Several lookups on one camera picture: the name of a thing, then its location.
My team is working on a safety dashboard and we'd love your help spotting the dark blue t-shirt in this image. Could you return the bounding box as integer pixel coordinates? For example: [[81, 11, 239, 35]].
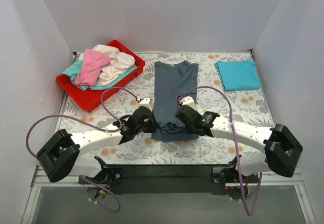
[[151, 61, 198, 142]]

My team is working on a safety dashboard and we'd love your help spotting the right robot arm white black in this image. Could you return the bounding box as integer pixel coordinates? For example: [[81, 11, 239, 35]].
[[175, 105, 303, 183]]

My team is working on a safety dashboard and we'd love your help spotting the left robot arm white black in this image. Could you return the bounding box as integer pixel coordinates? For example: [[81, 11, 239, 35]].
[[36, 106, 158, 183]]

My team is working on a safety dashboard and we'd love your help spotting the red plastic bin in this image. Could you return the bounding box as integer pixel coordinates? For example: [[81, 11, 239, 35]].
[[56, 40, 145, 112]]

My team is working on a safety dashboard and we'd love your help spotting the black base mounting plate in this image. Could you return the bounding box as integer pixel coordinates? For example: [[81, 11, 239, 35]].
[[87, 164, 235, 195]]

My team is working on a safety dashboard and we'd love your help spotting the cream white t-shirt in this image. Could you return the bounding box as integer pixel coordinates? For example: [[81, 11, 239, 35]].
[[93, 45, 135, 87]]

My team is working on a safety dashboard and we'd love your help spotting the folded teal t-shirt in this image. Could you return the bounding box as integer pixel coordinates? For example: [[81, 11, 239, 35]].
[[214, 59, 261, 91]]

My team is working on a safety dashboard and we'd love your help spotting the pink t-shirt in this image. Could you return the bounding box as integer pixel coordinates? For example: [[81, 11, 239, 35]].
[[75, 49, 111, 86]]

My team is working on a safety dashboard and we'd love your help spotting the teal t-shirt in bin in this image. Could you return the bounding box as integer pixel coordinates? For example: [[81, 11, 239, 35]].
[[62, 60, 137, 91]]

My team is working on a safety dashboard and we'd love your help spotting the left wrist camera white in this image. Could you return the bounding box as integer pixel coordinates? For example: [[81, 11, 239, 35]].
[[138, 97, 153, 110]]

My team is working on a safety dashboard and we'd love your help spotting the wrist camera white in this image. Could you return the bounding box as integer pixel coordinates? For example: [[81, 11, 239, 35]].
[[138, 97, 153, 110], [179, 96, 197, 111]]

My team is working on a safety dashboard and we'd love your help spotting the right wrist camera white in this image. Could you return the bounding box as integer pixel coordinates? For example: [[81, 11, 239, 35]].
[[179, 96, 197, 111]]

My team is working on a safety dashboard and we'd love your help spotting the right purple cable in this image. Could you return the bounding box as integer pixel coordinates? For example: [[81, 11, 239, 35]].
[[178, 86, 263, 216]]

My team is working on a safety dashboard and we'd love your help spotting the aluminium frame rail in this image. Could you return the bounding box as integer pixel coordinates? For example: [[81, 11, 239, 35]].
[[21, 166, 85, 223]]

